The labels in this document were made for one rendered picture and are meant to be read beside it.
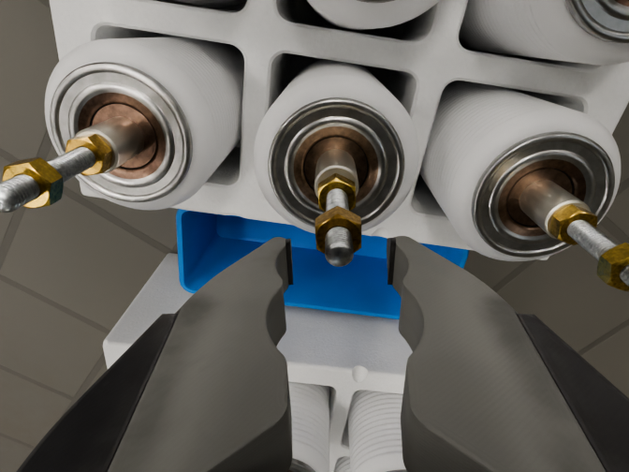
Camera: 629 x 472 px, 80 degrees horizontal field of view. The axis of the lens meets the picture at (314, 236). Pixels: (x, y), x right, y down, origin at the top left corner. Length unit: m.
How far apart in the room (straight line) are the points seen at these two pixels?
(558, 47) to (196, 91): 0.19
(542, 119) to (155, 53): 0.20
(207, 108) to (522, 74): 0.20
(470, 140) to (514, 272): 0.38
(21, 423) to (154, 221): 0.57
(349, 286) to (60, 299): 0.46
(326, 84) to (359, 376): 0.31
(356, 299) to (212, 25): 0.31
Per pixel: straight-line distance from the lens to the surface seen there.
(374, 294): 0.46
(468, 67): 0.29
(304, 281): 0.46
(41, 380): 0.88
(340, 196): 0.17
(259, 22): 0.28
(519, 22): 0.26
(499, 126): 0.24
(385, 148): 0.21
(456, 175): 0.24
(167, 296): 0.49
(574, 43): 0.24
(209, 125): 0.23
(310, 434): 0.41
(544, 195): 0.23
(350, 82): 0.21
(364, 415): 0.44
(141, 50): 0.23
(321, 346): 0.43
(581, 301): 0.68
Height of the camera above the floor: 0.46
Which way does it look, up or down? 62 degrees down
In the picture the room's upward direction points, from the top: 176 degrees counter-clockwise
